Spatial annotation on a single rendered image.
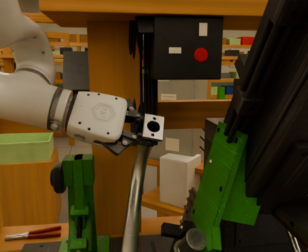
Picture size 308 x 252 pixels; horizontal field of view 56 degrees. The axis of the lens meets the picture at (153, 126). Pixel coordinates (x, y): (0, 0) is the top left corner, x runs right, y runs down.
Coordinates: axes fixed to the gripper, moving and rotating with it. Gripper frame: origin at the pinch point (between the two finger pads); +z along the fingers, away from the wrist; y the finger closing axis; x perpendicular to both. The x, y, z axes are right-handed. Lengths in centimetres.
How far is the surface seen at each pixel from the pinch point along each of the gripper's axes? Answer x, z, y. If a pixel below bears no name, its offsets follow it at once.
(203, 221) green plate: 2.1, 13.4, -15.1
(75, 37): 453, -119, 513
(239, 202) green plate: -4.3, 17.4, -12.5
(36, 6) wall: 610, -300, 772
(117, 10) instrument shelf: -6.9, -11.9, 25.2
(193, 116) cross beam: 22.3, 18.6, 24.9
